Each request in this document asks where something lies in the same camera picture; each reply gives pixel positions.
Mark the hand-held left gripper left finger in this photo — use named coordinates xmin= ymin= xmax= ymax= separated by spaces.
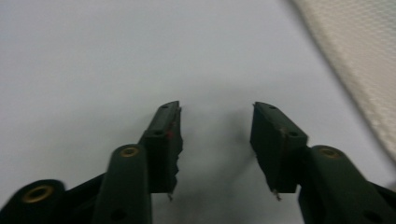
xmin=92 ymin=100 xmax=184 ymax=224

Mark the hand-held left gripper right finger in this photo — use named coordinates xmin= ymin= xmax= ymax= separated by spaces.
xmin=249 ymin=101 xmax=396 ymax=224

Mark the cream textured cloth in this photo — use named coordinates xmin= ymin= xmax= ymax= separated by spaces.
xmin=290 ymin=0 xmax=396 ymax=162

